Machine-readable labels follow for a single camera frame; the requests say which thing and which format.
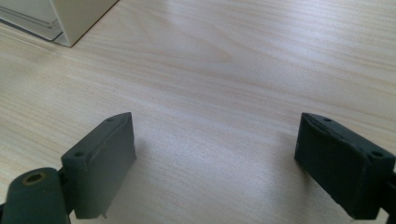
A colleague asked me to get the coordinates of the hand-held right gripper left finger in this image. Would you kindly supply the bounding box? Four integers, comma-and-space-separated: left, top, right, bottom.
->
61, 111, 137, 220

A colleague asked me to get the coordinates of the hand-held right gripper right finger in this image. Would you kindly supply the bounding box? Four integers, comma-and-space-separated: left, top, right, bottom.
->
294, 112, 396, 220

